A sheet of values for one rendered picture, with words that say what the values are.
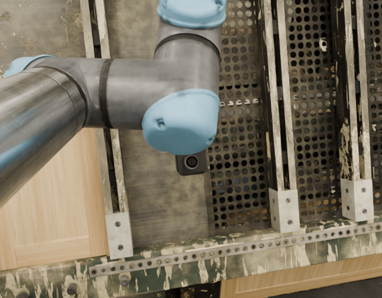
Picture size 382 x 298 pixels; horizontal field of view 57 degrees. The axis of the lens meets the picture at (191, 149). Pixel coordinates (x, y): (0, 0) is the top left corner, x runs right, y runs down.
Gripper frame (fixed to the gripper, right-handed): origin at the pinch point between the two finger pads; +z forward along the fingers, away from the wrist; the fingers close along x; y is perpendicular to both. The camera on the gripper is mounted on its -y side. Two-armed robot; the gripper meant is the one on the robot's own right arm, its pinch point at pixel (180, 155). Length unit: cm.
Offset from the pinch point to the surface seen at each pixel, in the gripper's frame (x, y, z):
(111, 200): 16.7, 3.7, 30.6
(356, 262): -82, -14, 97
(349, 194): -54, 0, 38
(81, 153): 24.1, 17.2, 28.1
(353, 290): -97, -24, 136
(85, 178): 23.7, 11.2, 31.9
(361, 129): -58, 16, 26
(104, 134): 17.0, 20.2, 23.9
